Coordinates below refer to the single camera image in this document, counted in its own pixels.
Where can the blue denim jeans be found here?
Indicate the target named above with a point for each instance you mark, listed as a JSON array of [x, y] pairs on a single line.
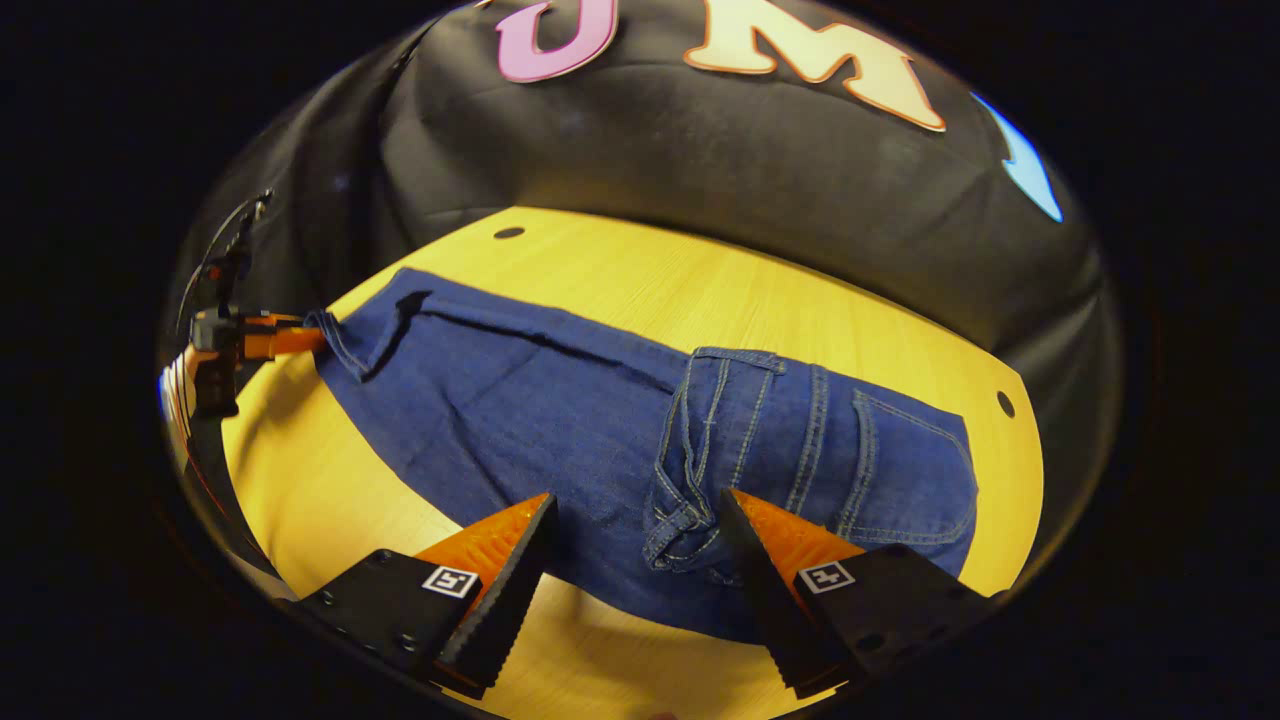
[[520, 400]]

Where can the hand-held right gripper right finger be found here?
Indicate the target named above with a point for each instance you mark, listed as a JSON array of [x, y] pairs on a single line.
[[765, 590]]

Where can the black backdrop cloth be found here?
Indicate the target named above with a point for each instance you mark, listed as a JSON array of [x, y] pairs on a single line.
[[700, 170]]

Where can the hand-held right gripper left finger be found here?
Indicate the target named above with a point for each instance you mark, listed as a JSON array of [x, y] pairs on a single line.
[[510, 590]]

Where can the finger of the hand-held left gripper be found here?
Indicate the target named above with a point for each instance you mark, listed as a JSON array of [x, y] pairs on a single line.
[[280, 342]]

